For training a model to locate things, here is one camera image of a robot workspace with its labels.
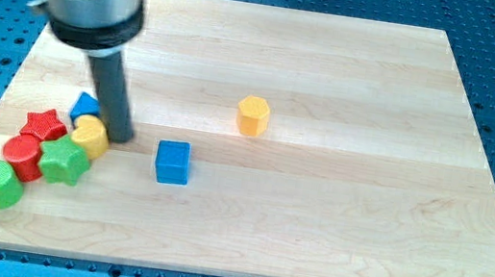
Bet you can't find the wooden board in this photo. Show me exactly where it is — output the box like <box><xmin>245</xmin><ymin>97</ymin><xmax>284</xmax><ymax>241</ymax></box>
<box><xmin>0</xmin><ymin>0</ymin><xmax>495</xmax><ymax>277</ymax></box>

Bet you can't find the green star block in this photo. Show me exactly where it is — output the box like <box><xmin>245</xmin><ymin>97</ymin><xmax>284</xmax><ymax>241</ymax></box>
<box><xmin>38</xmin><ymin>135</ymin><xmax>90</xmax><ymax>187</ymax></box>

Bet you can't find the red star block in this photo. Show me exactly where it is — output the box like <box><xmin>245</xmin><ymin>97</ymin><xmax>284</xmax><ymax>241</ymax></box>
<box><xmin>19</xmin><ymin>109</ymin><xmax>68</xmax><ymax>141</ymax></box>

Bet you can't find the red cylinder block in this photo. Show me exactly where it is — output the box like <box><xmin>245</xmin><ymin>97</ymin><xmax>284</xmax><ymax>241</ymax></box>
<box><xmin>2</xmin><ymin>134</ymin><xmax>42</xmax><ymax>183</ymax></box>

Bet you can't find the yellow hexagon block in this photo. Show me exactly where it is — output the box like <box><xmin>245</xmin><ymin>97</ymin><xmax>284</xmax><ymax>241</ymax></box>
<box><xmin>236</xmin><ymin>95</ymin><xmax>271</xmax><ymax>137</ymax></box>

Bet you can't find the blue cube block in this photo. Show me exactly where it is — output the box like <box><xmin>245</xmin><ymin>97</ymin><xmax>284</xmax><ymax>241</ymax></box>
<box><xmin>155</xmin><ymin>139</ymin><xmax>191</xmax><ymax>185</ymax></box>

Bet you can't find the blue triangle block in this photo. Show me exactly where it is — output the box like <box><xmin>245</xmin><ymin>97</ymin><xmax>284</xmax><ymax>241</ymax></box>
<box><xmin>69</xmin><ymin>92</ymin><xmax>100</xmax><ymax>125</ymax></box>

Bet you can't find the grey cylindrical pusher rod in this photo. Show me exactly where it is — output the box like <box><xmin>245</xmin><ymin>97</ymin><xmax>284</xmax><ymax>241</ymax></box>
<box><xmin>87</xmin><ymin>51</ymin><xmax>134</xmax><ymax>143</ymax></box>

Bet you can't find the yellow heart block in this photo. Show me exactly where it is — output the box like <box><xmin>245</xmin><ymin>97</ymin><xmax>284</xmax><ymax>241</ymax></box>
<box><xmin>71</xmin><ymin>114</ymin><xmax>109</xmax><ymax>161</ymax></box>

